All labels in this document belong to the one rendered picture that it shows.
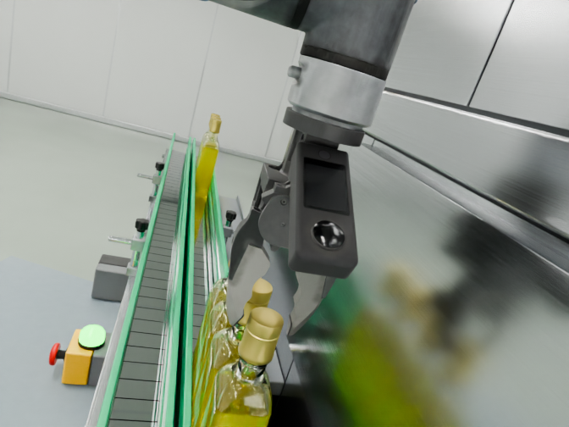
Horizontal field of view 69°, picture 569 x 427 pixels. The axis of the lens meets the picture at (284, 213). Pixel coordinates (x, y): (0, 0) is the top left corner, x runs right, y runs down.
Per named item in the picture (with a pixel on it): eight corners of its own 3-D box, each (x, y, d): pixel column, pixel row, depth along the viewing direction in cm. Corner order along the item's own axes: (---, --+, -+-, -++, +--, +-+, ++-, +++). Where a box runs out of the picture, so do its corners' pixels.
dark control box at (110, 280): (124, 303, 101) (130, 274, 99) (90, 299, 99) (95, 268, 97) (129, 285, 109) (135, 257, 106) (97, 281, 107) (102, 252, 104)
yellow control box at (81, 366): (101, 389, 77) (107, 357, 74) (57, 385, 74) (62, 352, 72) (108, 363, 83) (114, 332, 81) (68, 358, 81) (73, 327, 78)
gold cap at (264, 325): (273, 368, 40) (287, 330, 39) (238, 363, 39) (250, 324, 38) (270, 344, 43) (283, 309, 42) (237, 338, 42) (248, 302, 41)
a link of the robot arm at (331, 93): (400, 85, 32) (300, 52, 30) (378, 142, 33) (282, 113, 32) (370, 79, 39) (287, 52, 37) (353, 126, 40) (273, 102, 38)
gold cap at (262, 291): (265, 329, 45) (276, 296, 44) (234, 325, 44) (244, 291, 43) (260, 310, 49) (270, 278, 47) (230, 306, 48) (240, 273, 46)
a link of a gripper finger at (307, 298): (309, 307, 47) (317, 232, 43) (319, 341, 41) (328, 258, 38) (281, 307, 46) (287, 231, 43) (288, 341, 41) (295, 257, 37)
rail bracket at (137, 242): (136, 280, 90) (148, 224, 86) (101, 274, 88) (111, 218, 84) (139, 271, 94) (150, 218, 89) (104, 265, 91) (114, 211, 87)
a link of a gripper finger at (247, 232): (258, 284, 40) (304, 209, 38) (260, 294, 38) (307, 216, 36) (214, 265, 39) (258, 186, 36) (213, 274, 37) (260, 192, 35)
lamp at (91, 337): (102, 352, 75) (104, 338, 74) (74, 348, 74) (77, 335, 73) (106, 335, 79) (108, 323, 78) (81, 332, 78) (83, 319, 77)
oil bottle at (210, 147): (207, 199, 149) (225, 123, 141) (190, 196, 148) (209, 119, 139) (206, 194, 154) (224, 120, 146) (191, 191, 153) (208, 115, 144)
